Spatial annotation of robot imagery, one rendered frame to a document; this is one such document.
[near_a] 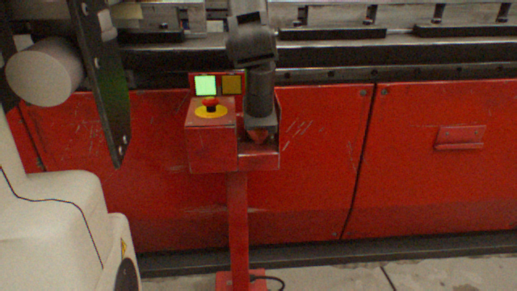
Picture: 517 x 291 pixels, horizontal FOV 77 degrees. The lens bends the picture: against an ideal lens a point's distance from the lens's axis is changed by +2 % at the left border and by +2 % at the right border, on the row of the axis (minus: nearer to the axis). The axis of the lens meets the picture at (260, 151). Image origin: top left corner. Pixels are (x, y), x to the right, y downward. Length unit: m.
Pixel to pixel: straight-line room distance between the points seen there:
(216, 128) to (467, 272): 1.22
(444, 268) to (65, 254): 1.43
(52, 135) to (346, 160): 0.88
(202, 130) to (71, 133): 0.48
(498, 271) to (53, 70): 1.61
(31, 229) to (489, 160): 1.26
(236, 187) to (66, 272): 0.56
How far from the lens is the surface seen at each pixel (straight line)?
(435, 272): 1.53
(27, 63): 0.30
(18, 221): 0.30
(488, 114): 1.21
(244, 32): 0.56
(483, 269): 1.64
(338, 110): 0.97
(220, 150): 0.69
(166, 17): 0.99
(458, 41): 1.06
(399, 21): 1.10
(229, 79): 0.78
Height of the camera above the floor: 1.07
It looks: 31 degrees down
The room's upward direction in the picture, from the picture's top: straight up
